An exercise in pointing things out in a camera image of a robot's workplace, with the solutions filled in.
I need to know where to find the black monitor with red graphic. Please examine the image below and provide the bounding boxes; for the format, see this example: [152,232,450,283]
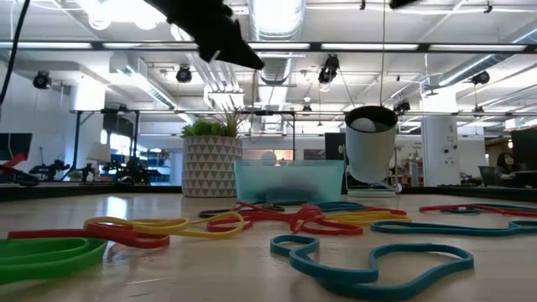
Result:
[0,133,34,169]

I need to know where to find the dark purple rubber band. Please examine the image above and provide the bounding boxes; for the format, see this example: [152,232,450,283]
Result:
[196,202,286,220]

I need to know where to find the red rubber band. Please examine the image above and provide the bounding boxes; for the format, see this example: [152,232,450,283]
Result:
[418,203,537,218]
[206,211,364,237]
[234,200,332,234]
[364,206,408,216]
[7,221,171,250]

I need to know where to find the black hanging cable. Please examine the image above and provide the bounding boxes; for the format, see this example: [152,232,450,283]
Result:
[0,0,31,108]

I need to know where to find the black aluminium table frame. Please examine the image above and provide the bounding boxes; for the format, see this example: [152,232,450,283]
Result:
[0,180,537,203]

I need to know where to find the black wall screen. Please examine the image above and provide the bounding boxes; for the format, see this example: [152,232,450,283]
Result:
[324,132,347,161]

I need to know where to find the green rubber band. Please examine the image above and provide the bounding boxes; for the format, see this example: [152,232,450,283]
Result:
[0,237,109,286]

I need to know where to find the white spotlight lamp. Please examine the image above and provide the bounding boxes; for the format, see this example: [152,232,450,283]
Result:
[343,105,404,199]

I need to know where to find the black ceiling spotlight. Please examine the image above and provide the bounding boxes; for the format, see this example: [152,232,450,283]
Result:
[470,70,492,86]
[32,70,53,91]
[316,53,341,86]
[175,65,194,85]

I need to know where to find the black background gantry frame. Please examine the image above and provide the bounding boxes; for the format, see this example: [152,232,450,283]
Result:
[69,107,142,185]

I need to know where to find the succulent in triangle-patterned pot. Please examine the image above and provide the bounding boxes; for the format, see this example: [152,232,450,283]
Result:
[180,107,244,199]

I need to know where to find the teal translucent plastic bin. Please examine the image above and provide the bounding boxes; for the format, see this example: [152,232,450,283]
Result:
[233,159,346,205]

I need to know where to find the yellow rubber band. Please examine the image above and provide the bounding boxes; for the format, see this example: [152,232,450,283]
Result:
[325,210,412,224]
[82,211,246,241]

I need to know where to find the black beam with light strips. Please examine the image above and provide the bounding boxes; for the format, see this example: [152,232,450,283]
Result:
[0,39,537,55]

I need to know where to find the silver ventilation duct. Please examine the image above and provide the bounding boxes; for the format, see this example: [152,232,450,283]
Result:
[247,0,307,87]

